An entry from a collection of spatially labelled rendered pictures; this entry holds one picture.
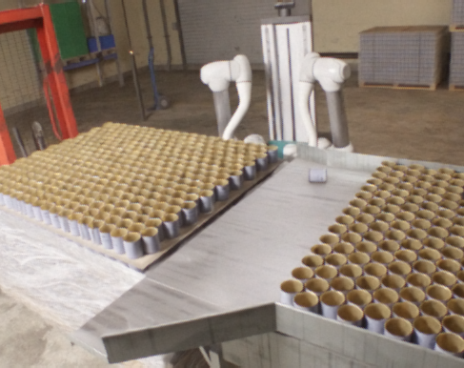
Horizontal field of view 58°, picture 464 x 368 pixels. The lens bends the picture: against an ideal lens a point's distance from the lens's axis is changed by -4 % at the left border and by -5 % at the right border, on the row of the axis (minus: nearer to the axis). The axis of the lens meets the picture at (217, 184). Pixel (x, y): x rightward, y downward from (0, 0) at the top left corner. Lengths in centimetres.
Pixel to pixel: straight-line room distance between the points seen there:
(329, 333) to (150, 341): 48
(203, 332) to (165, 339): 11
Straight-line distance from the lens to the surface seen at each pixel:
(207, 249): 167
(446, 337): 122
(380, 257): 148
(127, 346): 126
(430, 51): 849
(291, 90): 310
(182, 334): 125
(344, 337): 120
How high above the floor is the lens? 196
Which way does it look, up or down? 24 degrees down
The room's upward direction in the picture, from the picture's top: 8 degrees counter-clockwise
